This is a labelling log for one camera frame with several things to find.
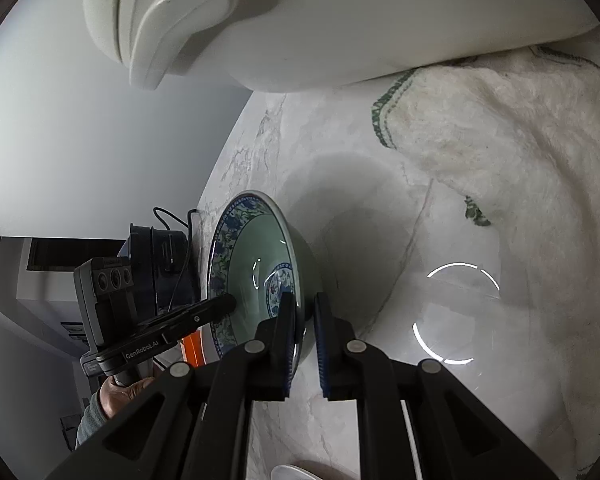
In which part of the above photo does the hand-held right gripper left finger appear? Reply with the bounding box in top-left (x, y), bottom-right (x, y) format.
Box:
top-left (45, 291), bottom-right (306, 480)

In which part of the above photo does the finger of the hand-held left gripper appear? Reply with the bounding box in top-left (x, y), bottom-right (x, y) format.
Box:
top-left (179, 293), bottom-right (237, 331)

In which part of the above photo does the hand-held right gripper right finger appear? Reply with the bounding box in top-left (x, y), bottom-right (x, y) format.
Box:
top-left (314, 292), bottom-right (561, 480)

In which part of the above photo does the orange bowl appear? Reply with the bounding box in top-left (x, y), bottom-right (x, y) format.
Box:
top-left (180, 327), bottom-right (204, 367)

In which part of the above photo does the blue patterned ceramic bowl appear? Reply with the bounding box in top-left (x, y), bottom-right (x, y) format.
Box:
top-left (207, 190), bottom-right (324, 376)

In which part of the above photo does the white bowl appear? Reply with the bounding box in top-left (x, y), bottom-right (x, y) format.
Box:
top-left (271, 464), bottom-right (327, 480)

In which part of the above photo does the person's left forearm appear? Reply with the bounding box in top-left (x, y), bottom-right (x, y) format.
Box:
top-left (76, 390), bottom-right (112, 451)

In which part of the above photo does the person's left hand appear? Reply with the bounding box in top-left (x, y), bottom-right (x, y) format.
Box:
top-left (100, 376), bottom-right (157, 419)

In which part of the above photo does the dark blue electric cooker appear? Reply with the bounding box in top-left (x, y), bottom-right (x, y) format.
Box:
top-left (117, 223), bottom-right (200, 317)

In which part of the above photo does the white dish cloth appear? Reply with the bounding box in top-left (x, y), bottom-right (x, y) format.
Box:
top-left (371, 45), bottom-right (600, 477)

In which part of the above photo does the white rice cooker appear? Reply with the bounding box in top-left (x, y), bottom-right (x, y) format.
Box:
top-left (82, 0), bottom-right (600, 94)

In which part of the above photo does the group of wall picture frames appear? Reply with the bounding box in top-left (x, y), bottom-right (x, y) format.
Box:
top-left (60, 321), bottom-right (87, 343)

